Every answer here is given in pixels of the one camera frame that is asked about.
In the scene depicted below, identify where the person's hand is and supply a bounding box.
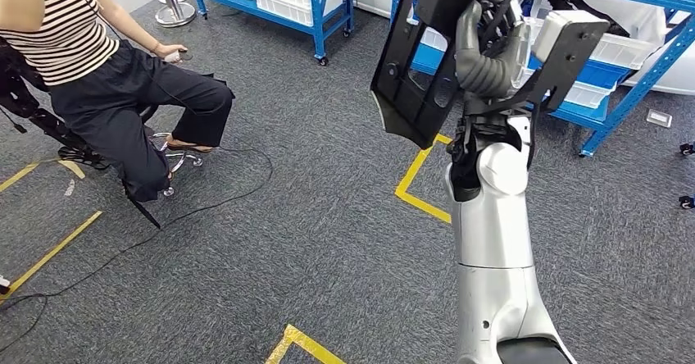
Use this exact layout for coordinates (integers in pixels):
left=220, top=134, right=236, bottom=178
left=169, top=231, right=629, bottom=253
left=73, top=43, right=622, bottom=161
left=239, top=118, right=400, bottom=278
left=153, top=42, right=189, bottom=64

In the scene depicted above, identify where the black plastic panel part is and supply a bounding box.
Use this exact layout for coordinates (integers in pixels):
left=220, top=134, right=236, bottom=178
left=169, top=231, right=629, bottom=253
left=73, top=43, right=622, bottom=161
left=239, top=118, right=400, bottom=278
left=370, top=0, right=528, bottom=151
left=543, top=0, right=631, bottom=38

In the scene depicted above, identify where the person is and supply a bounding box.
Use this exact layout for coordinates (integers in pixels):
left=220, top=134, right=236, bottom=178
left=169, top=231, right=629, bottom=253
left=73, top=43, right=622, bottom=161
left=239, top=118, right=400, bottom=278
left=0, top=0, right=235, bottom=205

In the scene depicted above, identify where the yellow floor tape line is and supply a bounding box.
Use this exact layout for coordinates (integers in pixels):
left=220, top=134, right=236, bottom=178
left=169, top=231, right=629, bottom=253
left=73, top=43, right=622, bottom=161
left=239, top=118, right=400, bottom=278
left=0, top=157, right=87, bottom=194
left=0, top=211, right=103, bottom=304

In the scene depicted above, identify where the small white floor box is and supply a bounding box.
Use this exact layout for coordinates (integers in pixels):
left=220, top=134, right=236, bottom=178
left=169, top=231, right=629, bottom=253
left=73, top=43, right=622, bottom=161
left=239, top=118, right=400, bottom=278
left=646, top=108, right=673, bottom=130

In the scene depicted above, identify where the white car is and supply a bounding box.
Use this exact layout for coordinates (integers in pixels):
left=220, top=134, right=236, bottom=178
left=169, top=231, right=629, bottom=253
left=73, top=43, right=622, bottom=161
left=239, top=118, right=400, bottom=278
left=352, top=0, right=695, bottom=98

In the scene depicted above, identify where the black strap harness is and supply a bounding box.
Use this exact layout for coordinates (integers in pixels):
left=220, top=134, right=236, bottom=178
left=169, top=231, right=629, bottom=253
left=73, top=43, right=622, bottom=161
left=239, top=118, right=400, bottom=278
left=0, top=35, right=110, bottom=171

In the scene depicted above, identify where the black floor cable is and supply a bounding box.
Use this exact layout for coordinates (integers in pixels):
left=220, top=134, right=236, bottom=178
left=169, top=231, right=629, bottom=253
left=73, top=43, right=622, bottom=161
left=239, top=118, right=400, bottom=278
left=0, top=147, right=275, bottom=352

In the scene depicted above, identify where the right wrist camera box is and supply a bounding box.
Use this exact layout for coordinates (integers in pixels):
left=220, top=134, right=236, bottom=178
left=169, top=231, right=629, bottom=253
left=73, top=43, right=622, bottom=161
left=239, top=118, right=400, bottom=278
left=518, top=9, right=612, bottom=116

